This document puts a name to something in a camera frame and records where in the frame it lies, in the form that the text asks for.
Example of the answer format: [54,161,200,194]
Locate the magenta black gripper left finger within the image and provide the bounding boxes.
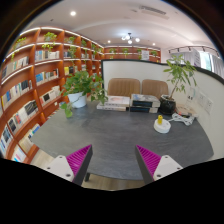
[45,145,93,186]

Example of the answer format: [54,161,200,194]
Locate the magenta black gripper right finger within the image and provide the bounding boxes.
[135,145,182,184]

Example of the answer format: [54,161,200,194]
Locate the white round charger base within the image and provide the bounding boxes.
[154,119,171,134]

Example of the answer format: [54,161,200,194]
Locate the yellow cylindrical plug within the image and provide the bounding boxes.
[157,115,163,125]

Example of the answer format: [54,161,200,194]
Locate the right stack of dark books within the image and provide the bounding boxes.
[130,94,160,113]

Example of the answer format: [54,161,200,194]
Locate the left stack of books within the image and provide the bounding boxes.
[97,96,130,111]

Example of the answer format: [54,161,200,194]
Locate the right tan leather chair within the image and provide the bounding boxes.
[142,79,168,98]

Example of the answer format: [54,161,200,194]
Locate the tan leather chair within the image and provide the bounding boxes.
[107,78,140,97]
[142,79,168,98]

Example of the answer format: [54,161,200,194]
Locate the green plant in white pot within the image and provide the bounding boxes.
[60,71,108,118]

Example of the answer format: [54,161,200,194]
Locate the left tan leather chair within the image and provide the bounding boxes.
[107,78,140,97]

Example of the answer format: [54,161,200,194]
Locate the tall plant in black pot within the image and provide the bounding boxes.
[159,54,197,115]

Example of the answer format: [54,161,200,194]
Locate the orange wooden bookshelf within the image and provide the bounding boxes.
[0,26,161,163]

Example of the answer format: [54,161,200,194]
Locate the ceiling chandelier lamp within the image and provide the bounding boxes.
[121,33,140,44]

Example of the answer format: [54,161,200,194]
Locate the white coiled cable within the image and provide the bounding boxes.
[168,113,195,127]

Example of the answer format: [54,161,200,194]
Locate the white wall socket plate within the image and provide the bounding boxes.
[197,91,213,114]

